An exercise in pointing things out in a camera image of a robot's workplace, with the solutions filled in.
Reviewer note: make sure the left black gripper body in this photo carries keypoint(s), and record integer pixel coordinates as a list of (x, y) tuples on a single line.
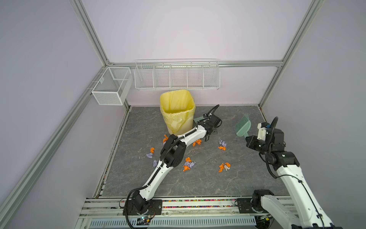
[(203, 123)]

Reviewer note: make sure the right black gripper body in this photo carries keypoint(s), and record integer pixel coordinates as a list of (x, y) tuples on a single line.
[(257, 144)]

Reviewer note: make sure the green hand brush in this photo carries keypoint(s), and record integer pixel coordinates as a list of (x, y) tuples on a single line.
[(243, 126)]

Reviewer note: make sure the green plastic dustpan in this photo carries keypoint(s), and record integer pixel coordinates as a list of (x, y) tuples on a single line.
[(196, 120)]

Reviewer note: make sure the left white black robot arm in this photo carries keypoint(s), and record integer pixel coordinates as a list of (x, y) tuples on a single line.
[(171, 157)]

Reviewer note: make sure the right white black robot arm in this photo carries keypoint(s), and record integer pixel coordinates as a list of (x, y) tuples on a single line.
[(283, 165)]

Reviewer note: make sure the purple orange scraps right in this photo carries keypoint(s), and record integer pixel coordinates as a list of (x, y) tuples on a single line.
[(222, 145)]

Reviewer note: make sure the orange white scraps lower right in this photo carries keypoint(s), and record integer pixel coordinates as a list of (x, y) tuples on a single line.
[(224, 166)]

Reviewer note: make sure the orange purple scraps lower centre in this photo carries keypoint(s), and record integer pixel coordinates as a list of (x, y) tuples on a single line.
[(188, 164)]

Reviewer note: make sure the orange purple scraps near bin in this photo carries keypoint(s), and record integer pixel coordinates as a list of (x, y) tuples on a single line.
[(165, 139)]

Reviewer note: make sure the orange purple scraps left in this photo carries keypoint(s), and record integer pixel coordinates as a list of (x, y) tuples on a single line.
[(151, 153)]

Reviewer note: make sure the orange scrap centre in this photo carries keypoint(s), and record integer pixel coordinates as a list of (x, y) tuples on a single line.
[(197, 142)]

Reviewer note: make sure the yellow lined trash bin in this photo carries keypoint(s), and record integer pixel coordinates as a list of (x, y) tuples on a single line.
[(178, 108)]

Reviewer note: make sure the small white mesh basket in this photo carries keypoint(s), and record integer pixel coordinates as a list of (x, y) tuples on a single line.
[(113, 86)]

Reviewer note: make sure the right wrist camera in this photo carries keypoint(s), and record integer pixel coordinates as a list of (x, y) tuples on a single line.
[(262, 130)]

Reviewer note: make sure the long white wire shelf basket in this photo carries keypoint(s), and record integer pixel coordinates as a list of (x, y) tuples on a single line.
[(177, 74)]

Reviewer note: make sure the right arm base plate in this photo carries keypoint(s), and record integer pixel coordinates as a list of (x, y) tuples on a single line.
[(246, 205)]

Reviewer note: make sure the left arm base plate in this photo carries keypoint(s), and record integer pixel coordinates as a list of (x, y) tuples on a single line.
[(152, 207)]

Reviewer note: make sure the aluminium front rail frame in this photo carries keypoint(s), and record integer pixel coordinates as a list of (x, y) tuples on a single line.
[(190, 212)]

